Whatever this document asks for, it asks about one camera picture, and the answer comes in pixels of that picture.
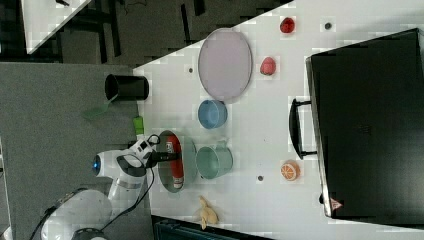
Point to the green spatula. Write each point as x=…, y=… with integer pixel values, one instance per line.
x=98, y=111

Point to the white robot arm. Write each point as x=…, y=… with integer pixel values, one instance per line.
x=84, y=213

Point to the red plush ketchup bottle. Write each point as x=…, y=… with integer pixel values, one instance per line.
x=173, y=146

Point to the dark red strawberry toy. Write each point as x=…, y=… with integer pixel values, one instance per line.
x=287, y=25

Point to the orange slice toy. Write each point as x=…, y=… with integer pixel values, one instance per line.
x=290, y=170

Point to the blue cup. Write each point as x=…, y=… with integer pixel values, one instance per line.
x=212, y=114

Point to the grey round plate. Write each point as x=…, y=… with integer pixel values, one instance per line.
x=225, y=64

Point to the teal green mug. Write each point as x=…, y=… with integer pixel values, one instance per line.
x=214, y=161

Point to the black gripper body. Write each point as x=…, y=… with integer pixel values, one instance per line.
x=157, y=157

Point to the red plush strawberry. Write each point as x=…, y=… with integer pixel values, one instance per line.
x=268, y=66

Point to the grey-green oval strainer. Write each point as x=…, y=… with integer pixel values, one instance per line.
x=188, y=154

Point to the green plush bottle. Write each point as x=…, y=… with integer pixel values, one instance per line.
x=138, y=124

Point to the beige plush toy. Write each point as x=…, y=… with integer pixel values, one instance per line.
x=206, y=214

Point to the black utensil holder cup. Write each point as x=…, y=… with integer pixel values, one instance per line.
x=126, y=88

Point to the black toaster oven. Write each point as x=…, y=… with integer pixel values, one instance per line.
x=367, y=109

